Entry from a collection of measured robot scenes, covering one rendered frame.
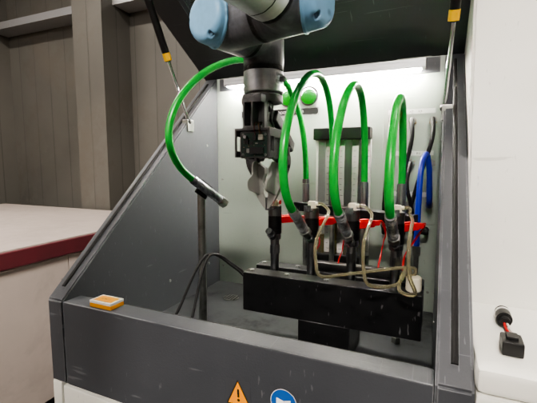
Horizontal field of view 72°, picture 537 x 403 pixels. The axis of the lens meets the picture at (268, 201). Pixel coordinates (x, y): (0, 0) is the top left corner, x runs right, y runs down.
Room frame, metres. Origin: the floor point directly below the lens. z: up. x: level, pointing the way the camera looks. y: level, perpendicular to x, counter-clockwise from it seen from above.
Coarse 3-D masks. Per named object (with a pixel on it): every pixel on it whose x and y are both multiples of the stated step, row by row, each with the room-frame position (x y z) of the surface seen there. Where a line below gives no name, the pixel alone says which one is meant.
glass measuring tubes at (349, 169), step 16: (320, 128) 0.97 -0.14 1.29; (352, 128) 0.93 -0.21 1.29; (368, 128) 0.92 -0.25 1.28; (320, 144) 0.98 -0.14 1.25; (352, 144) 0.96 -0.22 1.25; (368, 144) 0.95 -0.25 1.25; (320, 160) 0.97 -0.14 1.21; (352, 160) 0.96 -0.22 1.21; (368, 160) 0.95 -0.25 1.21; (320, 176) 0.97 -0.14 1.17; (352, 176) 0.96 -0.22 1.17; (368, 176) 0.94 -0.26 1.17; (320, 192) 0.97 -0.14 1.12; (352, 192) 0.96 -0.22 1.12; (368, 192) 0.94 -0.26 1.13; (336, 224) 0.96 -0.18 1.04; (320, 240) 0.97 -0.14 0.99; (336, 240) 0.96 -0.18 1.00; (368, 240) 0.95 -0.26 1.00; (320, 256) 0.97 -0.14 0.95; (336, 256) 0.95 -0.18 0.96; (368, 256) 0.95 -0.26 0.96
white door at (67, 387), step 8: (64, 392) 0.65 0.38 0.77; (72, 392) 0.64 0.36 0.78; (80, 392) 0.64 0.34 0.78; (88, 392) 0.63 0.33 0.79; (72, 400) 0.65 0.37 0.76; (80, 400) 0.64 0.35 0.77; (88, 400) 0.63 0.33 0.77; (96, 400) 0.62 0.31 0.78; (104, 400) 0.61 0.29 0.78; (112, 400) 0.61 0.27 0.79
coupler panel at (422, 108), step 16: (416, 96) 0.91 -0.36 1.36; (432, 96) 0.89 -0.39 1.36; (384, 112) 0.94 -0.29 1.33; (416, 112) 0.91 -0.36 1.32; (432, 112) 0.89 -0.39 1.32; (384, 128) 0.94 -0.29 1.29; (416, 128) 0.91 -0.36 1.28; (384, 144) 0.94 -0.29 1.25; (416, 144) 0.91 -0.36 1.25; (384, 160) 0.94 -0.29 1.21; (416, 160) 0.91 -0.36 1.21; (432, 160) 0.87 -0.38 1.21; (416, 176) 0.91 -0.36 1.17; (432, 176) 0.89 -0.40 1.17; (432, 192) 0.89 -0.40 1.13; (432, 208) 0.89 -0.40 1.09; (432, 224) 0.89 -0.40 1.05
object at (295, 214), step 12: (312, 72) 0.70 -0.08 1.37; (300, 84) 0.65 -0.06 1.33; (324, 84) 0.79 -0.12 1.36; (288, 108) 0.61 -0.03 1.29; (288, 120) 0.60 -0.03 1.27; (288, 132) 0.59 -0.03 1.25; (288, 192) 0.59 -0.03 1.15; (288, 204) 0.60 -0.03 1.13; (300, 216) 0.64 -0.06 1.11; (300, 228) 0.66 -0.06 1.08
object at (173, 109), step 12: (228, 60) 0.78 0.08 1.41; (240, 60) 0.80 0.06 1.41; (204, 72) 0.74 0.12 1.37; (192, 84) 0.72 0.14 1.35; (288, 84) 0.89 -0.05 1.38; (180, 96) 0.70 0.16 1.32; (168, 120) 0.69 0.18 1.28; (300, 120) 0.92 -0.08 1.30; (168, 132) 0.69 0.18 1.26; (300, 132) 0.93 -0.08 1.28; (168, 144) 0.69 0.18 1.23; (180, 168) 0.70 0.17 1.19; (192, 180) 0.72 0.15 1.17
